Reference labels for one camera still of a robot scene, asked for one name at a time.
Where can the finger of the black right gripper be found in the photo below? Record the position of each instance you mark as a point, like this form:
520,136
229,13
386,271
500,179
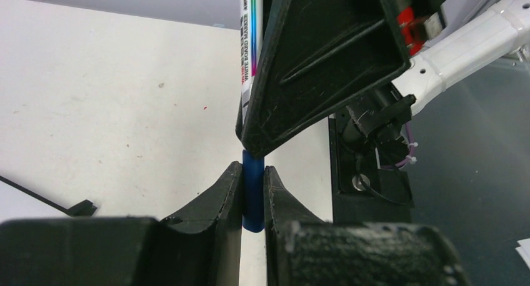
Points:
316,57

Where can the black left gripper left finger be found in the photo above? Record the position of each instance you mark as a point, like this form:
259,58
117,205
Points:
199,244

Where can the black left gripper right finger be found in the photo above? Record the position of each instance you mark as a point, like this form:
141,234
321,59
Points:
302,249

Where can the blue marker cap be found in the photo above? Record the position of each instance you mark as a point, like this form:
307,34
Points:
253,205

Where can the white board marker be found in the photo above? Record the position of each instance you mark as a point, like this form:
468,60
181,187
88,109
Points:
251,39

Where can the black-framed whiteboard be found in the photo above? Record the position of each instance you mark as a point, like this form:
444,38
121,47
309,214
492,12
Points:
19,201

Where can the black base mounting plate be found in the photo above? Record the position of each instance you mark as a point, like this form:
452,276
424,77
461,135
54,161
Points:
370,144

